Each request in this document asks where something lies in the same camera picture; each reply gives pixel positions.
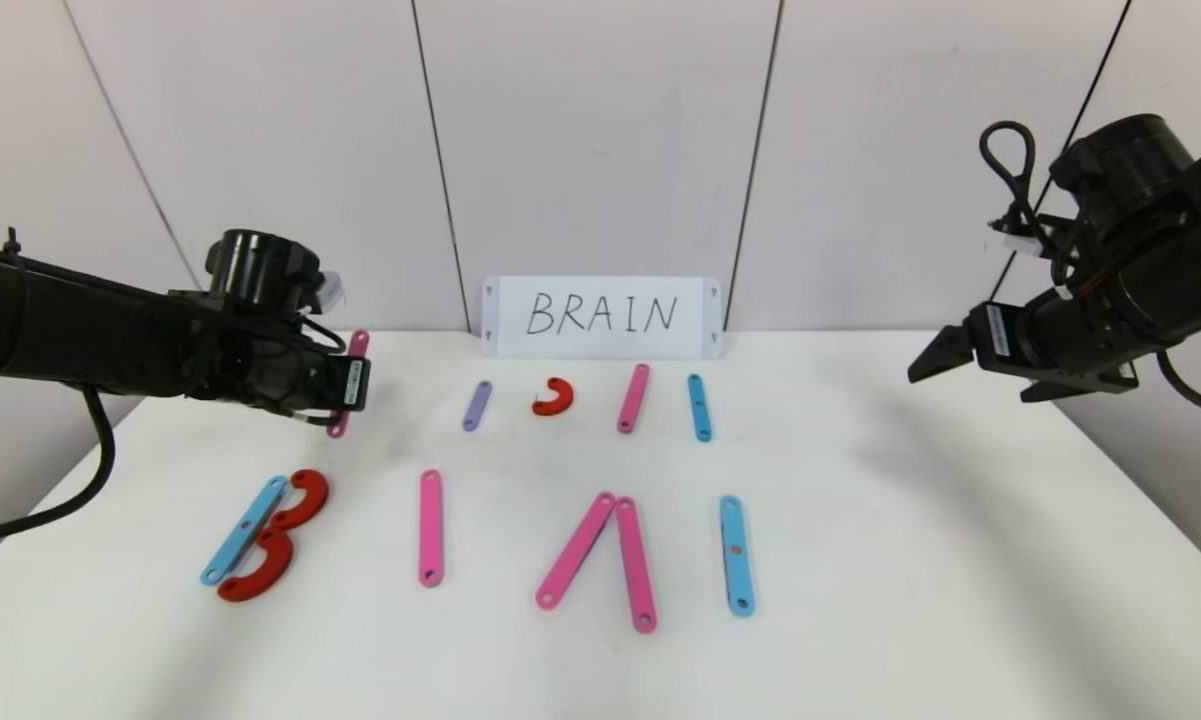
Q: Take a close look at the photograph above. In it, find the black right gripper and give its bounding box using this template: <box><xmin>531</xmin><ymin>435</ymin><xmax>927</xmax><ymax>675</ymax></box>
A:
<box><xmin>907</xmin><ymin>286</ymin><xmax>1139</xmax><ymax>403</ymax></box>

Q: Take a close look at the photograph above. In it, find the small red curved piece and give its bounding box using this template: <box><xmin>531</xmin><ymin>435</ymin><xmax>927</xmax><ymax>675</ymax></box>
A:
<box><xmin>531</xmin><ymin>377</ymin><xmax>575</xmax><ymax>417</ymax></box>

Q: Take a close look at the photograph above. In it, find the long pink bar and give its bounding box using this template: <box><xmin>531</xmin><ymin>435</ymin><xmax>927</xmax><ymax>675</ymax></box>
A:
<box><xmin>615</xmin><ymin>496</ymin><xmax>658</xmax><ymax>634</ymax></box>
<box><xmin>418</xmin><ymin>469</ymin><xmax>446</xmax><ymax>589</ymax></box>
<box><xmin>326</xmin><ymin>329</ymin><xmax>372</xmax><ymax>440</ymax></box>
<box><xmin>535</xmin><ymin>491</ymin><xmax>618</xmax><ymax>610</ymax></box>

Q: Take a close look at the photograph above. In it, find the white BRAIN sign card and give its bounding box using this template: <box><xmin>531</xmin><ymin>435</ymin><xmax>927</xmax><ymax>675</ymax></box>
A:
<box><xmin>481</xmin><ymin>277</ymin><xmax>723</xmax><ymax>360</ymax></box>

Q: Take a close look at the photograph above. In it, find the short blue bar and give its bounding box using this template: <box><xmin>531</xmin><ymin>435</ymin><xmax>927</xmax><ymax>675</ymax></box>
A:
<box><xmin>686</xmin><ymin>374</ymin><xmax>713</xmax><ymax>443</ymax></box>

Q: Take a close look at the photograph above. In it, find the blue bar with orange dot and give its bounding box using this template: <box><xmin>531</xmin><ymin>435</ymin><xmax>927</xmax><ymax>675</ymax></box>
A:
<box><xmin>719</xmin><ymin>495</ymin><xmax>757</xmax><ymax>618</ymax></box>

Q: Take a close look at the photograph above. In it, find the medium pink bar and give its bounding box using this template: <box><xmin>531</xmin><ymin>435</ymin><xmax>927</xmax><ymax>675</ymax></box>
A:
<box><xmin>616</xmin><ymin>364</ymin><xmax>651</xmax><ymax>435</ymax></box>

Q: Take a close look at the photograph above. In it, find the large red curved piece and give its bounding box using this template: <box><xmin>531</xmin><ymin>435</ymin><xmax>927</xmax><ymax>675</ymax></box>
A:
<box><xmin>217</xmin><ymin>527</ymin><xmax>295</xmax><ymax>603</ymax></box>
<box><xmin>271</xmin><ymin>469</ymin><xmax>331</xmax><ymax>531</ymax></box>

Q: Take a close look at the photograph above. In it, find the long blue bar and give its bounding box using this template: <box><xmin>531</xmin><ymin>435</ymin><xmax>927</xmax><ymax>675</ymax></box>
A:
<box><xmin>200</xmin><ymin>475</ymin><xmax>291</xmax><ymax>587</ymax></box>

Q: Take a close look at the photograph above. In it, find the black curved right arm cable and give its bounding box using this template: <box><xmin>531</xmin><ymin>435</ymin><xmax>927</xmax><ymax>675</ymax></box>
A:
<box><xmin>1155</xmin><ymin>348</ymin><xmax>1201</xmax><ymax>413</ymax></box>

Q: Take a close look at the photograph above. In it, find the black looped right arm cable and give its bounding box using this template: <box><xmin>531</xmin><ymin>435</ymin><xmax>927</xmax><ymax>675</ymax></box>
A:
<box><xmin>980</xmin><ymin>121</ymin><xmax>1046</xmax><ymax>236</ymax></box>

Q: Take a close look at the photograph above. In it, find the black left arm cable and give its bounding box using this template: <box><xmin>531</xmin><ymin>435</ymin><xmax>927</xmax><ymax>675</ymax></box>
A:
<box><xmin>0</xmin><ymin>385</ymin><xmax>117</xmax><ymax>553</ymax></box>

